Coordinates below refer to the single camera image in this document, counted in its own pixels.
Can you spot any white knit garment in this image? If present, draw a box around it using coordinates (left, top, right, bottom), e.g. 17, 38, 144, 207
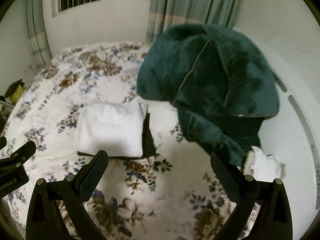
74, 99, 148, 158

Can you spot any yellow black object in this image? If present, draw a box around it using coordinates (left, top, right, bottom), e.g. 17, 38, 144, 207
4, 79, 24, 105

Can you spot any cream crumpled cloth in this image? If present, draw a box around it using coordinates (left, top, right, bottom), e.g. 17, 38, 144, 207
241, 146, 285, 182

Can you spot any floral bed blanket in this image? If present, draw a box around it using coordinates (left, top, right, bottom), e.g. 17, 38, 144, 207
1, 43, 235, 239

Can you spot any black folded garment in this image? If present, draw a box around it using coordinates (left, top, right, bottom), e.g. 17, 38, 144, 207
74, 112, 156, 159

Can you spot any dark green plush blanket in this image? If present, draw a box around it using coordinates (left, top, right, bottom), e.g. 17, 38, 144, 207
137, 24, 280, 166

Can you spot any grey striped curtain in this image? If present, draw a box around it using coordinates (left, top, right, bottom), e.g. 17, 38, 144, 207
146, 0, 240, 43

